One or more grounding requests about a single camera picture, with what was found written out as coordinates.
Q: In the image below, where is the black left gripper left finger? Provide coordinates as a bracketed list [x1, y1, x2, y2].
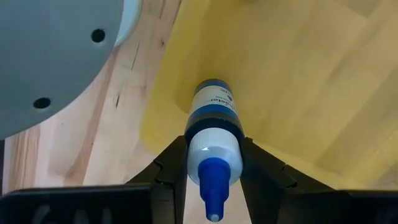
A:
[127, 136, 189, 224]

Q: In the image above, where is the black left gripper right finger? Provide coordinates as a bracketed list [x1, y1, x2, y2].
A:
[241, 137, 335, 224]

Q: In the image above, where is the tall bottle with blue tip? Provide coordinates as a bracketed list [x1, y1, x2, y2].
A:
[183, 78, 246, 223]

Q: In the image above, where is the yellow translucent plastic bin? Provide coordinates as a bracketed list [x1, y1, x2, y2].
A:
[139, 0, 398, 191]

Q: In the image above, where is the white perforated cylinder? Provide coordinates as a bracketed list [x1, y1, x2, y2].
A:
[0, 0, 143, 141]

